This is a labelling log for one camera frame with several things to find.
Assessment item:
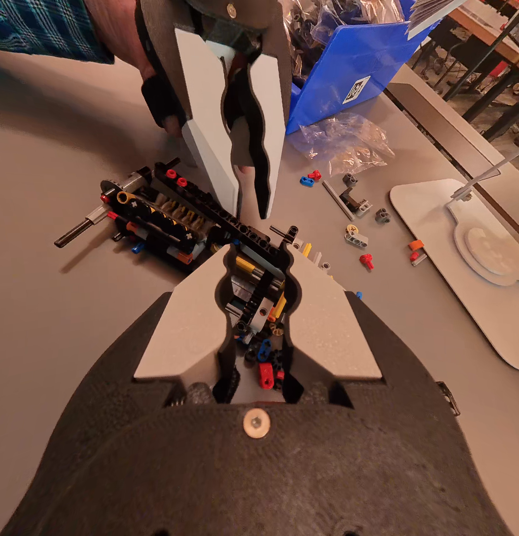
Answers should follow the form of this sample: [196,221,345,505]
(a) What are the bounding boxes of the wooden table black legs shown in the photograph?
[412,0,519,143]

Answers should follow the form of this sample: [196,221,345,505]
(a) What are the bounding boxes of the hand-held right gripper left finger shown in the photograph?
[133,243,240,398]

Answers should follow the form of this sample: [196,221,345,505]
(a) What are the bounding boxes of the lego car chassis model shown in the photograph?
[54,157,364,346]

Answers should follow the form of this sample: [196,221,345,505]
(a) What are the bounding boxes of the white paper sheet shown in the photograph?
[407,0,470,31]

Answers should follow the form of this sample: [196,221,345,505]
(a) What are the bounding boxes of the black lego frame piece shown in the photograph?
[435,380,461,416]

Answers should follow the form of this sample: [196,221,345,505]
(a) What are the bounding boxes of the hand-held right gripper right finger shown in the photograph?
[282,244,384,400]

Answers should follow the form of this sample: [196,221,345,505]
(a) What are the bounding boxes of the black u-shaped lego bracket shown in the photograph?
[339,187,367,212]

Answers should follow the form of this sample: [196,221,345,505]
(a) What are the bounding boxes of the person's left forearm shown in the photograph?
[0,0,115,65]

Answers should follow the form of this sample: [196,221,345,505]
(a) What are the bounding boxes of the person's left hand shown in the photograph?
[84,0,187,138]

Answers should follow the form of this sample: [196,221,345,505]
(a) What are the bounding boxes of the grey long lego axle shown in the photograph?
[322,180,356,222]

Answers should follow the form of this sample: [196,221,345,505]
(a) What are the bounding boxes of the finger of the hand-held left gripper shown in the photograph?
[222,54,286,220]
[174,27,243,214]

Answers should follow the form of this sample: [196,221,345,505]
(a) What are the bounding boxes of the clear bags of lego parts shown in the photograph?
[282,0,415,86]

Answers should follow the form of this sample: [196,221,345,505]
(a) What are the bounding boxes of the white tablet stand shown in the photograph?
[389,144,519,372]

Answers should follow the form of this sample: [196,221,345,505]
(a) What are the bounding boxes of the blue plastic bin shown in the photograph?
[285,0,442,135]

